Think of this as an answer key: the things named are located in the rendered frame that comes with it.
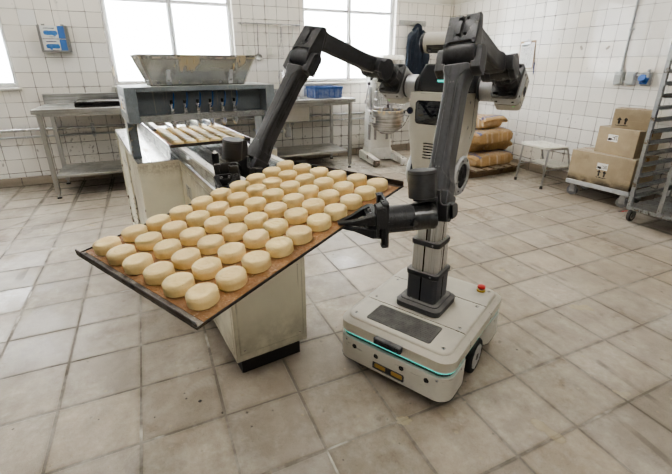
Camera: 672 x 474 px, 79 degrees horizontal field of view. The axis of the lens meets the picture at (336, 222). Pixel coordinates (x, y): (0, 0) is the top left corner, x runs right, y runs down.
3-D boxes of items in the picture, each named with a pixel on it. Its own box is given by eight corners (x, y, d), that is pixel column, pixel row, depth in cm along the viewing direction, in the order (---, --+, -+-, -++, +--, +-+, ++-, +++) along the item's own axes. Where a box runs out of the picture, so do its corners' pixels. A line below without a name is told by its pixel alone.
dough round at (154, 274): (151, 290, 67) (148, 280, 66) (141, 278, 71) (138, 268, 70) (180, 277, 70) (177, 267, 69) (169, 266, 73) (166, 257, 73)
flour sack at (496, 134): (475, 146, 474) (477, 132, 468) (449, 141, 508) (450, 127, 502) (516, 141, 507) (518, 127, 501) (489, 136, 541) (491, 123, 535)
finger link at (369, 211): (340, 251, 82) (386, 247, 83) (339, 219, 79) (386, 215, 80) (336, 236, 88) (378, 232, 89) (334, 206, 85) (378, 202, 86)
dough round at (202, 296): (194, 292, 66) (191, 282, 65) (224, 290, 65) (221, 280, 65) (182, 312, 61) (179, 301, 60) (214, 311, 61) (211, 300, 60)
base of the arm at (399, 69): (398, 93, 162) (407, 65, 162) (390, 83, 155) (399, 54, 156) (379, 93, 167) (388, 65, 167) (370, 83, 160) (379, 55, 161)
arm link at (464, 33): (483, -1, 91) (440, 8, 97) (479, 61, 92) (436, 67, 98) (520, 56, 128) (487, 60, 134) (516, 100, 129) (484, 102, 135)
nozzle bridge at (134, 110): (128, 151, 217) (115, 84, 205) (256, 139, 252) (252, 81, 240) (136, 163, 191) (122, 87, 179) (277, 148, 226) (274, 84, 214)
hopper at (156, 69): (134, 84, 207) (129, 55, 202) (240, 82, 234) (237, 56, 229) (141, 87, 184) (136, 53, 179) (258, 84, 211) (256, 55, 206)
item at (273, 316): (198, 304, 231) (176, 147, 199) (255, 288, 248) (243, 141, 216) (238, 380, 175) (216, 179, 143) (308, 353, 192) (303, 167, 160)
